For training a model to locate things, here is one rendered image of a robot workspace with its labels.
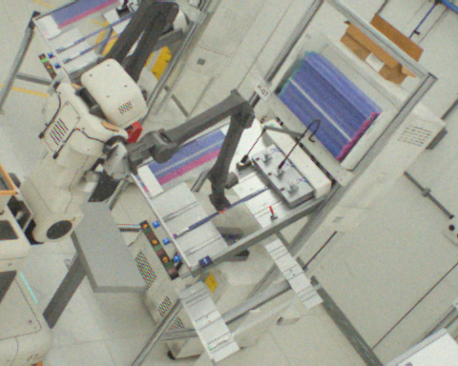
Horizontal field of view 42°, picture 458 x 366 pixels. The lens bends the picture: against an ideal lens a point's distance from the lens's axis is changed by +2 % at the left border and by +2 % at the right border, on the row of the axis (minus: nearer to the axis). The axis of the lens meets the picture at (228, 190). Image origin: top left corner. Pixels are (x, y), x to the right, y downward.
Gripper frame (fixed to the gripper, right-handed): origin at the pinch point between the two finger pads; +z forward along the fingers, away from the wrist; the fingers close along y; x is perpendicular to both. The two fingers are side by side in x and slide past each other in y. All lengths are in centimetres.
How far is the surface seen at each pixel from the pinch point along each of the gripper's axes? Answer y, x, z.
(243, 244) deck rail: -20.9, 0.1, 0.9
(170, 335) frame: -25, 46, 37
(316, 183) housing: -15.4, -42.3, -7.7
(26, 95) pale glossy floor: 223, 52, 77
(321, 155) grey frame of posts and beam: -6, -51, -13
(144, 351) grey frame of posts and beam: -25, 59, 38
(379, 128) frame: -22, -69, -34
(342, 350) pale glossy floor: -31, -59, 175
